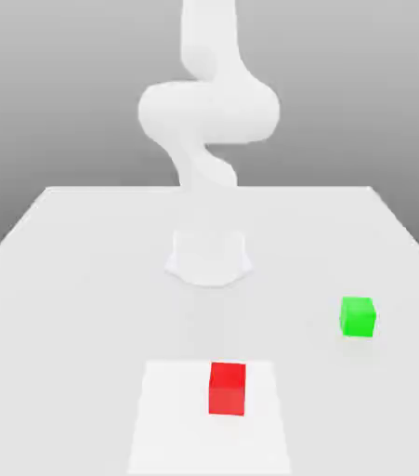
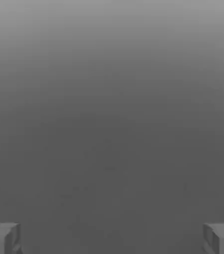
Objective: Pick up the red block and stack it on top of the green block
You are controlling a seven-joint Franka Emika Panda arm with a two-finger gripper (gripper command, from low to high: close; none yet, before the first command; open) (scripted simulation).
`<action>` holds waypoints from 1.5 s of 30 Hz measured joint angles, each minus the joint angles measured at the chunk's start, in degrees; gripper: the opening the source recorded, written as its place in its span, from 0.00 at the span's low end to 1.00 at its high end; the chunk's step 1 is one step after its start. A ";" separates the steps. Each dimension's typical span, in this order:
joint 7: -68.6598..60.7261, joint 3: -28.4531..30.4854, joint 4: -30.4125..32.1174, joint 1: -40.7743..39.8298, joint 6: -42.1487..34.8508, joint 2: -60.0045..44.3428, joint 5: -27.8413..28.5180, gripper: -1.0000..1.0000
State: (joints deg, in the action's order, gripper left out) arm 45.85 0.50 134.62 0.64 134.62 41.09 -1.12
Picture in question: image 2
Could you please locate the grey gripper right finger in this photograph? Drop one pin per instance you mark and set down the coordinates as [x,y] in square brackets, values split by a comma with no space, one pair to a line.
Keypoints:
[223,241]

